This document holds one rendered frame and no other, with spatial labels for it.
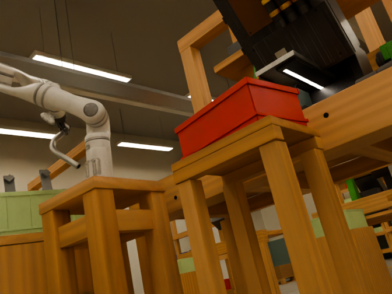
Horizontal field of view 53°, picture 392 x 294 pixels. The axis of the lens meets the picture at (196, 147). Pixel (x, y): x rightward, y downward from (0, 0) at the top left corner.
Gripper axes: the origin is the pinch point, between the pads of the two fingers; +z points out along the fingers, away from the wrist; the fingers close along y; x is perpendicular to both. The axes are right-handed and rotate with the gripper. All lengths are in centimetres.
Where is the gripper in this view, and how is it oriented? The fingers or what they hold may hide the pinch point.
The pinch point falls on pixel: (63, 130)
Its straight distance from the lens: 222.1
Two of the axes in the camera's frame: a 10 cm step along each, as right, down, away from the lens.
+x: -6.2, 6.0, -5.1
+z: -0.5, 6.1, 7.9
